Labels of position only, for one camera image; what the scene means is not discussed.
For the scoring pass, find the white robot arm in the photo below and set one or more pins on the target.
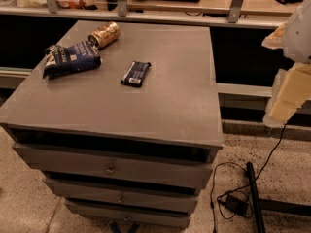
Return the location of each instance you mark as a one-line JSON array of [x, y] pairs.
[[297, 37]]

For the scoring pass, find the black metal stand leg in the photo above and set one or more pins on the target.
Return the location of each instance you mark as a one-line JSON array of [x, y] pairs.
[[260, 205]]

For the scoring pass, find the bottom grey drawer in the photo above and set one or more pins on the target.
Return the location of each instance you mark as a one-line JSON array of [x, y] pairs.
[[128, 214]]

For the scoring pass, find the dark blue chip bag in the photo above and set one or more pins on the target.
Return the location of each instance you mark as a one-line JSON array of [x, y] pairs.
[[61, 61]]

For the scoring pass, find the middle grey drawer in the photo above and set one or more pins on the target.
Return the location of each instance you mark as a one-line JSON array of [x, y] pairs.
[[120, 195]]

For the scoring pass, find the metal railing frame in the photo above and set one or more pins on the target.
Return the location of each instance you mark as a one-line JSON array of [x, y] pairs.
[[269, 10]]

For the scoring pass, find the gold soda can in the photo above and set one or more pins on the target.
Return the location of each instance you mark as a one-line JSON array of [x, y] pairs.
[[104, 35]]

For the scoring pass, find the top grey drawer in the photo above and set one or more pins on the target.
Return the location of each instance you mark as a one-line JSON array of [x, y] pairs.
[[112, 165]]

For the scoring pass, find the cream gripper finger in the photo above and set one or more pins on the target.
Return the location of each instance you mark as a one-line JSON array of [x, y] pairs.
[[290, 90], [275, 39]]

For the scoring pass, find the black power adapter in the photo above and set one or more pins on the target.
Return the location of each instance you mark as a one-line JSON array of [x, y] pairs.
[[236, 205]]

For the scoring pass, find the grey drawer cabinet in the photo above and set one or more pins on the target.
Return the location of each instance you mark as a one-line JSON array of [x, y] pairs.
[[174, 115]]

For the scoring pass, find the grey drawer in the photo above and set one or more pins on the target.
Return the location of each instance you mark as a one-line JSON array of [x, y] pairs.
[[112, 165], [120, 195], [128, 214]]

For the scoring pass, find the dark blue rxbar wrapper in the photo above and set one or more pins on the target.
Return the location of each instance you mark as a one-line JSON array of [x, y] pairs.
[[136, 74]]

